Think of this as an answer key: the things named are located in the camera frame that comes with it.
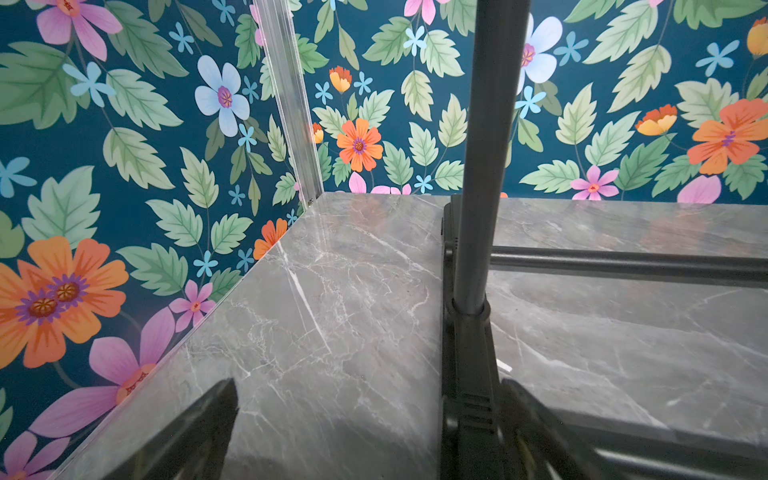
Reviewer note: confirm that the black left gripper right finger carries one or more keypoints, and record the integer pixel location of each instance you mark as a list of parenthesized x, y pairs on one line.
[(538, 445)]

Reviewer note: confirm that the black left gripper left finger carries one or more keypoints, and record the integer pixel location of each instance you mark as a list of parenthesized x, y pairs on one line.
[(193, 446)]

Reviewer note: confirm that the black clothes rack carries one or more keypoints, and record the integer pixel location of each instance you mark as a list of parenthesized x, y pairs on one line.
[(471, 445)]

